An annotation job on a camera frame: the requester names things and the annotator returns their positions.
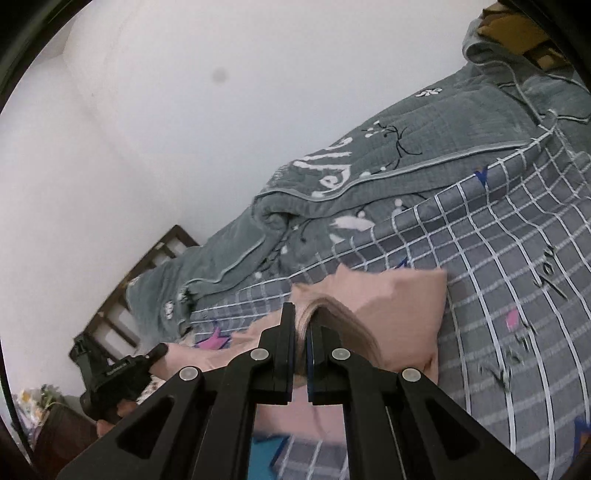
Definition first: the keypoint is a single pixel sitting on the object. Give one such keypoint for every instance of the dark wooden slatted headboard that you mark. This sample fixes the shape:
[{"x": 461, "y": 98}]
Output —
[{"x": 178, "y": 240}]

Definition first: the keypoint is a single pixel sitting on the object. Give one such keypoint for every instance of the dark wooden nightstand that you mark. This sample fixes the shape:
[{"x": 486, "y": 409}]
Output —
[{"x": 64, "y": 436}]

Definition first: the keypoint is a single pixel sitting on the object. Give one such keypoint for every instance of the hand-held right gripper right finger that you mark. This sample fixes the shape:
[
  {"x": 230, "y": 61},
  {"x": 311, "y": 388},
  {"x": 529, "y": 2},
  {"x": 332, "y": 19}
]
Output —
[{"x": 310, "y": 364}]

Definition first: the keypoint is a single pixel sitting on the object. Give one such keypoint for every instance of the grey checked sheet with stars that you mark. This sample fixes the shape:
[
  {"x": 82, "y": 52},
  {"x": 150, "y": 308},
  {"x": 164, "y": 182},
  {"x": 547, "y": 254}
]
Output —
[{"x": 485, "y": 258}]

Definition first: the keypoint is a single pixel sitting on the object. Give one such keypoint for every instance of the person's left hand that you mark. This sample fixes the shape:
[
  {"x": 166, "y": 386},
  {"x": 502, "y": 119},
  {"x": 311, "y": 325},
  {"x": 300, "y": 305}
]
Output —
[{"x": 115, "y": 413}]

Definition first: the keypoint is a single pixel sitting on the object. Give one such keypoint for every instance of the pink ribbed sweater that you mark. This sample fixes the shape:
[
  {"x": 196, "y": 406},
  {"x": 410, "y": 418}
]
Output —
[{"x": 397, "y": 314}]

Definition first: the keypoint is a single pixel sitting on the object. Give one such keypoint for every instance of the brown clothes pile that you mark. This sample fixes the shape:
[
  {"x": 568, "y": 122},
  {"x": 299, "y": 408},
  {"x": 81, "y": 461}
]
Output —
[{"x": 503, "y": 27}]

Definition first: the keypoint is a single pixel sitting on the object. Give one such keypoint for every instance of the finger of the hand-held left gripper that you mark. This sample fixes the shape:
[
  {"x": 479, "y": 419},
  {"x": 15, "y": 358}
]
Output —
[{"x": 156, "y": 354}]

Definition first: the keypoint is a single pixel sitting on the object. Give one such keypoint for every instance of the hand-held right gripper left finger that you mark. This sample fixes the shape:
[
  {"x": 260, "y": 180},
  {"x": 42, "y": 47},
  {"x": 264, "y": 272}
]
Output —
[{"x": 286, "y": 341}]

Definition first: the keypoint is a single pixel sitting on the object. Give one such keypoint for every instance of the grey quilted blanket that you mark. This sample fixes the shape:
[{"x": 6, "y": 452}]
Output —
[{"x": 461, "y": 120}]

